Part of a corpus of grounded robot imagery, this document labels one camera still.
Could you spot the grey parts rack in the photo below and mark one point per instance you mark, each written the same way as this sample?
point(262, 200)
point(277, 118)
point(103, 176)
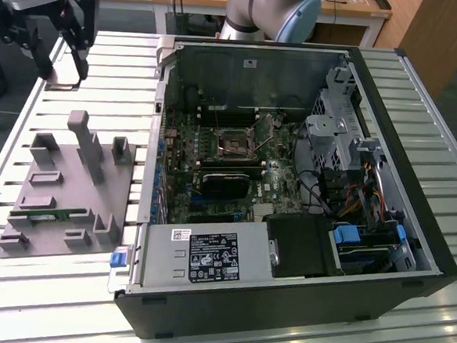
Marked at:
point(70, 192)

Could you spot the blue plastic latch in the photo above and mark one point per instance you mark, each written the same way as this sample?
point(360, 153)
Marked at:
point(118, 260)

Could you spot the blue disk carrier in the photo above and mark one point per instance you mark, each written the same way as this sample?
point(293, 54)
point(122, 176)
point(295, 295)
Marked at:
point(345, 234)

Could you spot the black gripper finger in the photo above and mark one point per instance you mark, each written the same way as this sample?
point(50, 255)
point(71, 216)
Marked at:
point(22, 33)
point(82, 16)

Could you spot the black graphics card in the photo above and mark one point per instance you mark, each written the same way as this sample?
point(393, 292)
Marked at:
point(223, 185)

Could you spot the CPU socket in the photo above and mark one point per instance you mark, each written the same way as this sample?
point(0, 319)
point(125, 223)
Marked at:
point(234, 142)

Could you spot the metal locking lever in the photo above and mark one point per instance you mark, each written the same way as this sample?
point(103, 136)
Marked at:
point(215, 113)

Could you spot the wooden cabinet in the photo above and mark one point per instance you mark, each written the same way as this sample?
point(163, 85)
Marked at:
point(438, 37)

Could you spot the silver power supply unit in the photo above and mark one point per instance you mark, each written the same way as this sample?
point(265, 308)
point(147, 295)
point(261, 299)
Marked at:
point(159, 261)

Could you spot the black plastic shroud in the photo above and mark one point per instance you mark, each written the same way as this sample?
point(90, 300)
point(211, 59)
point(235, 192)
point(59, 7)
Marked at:
point(302, 243)

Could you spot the metal drive cage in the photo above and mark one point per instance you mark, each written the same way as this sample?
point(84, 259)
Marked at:
point(335, 126)

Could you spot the black PC case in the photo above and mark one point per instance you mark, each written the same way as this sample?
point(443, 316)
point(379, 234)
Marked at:
point(242, 317)

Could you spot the silver CPU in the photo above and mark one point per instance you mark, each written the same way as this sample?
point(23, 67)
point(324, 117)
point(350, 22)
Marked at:
point(61, 88)

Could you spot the silver chipset heatsink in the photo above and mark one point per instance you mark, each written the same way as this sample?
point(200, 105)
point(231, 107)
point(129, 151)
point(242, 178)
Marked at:
point(261, 211)

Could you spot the green RAM stick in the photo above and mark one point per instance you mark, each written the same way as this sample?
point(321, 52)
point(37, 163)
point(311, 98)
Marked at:
point(65, 212)

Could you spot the green motherboard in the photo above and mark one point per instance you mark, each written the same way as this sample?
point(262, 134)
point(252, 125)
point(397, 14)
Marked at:
point(278, 183)

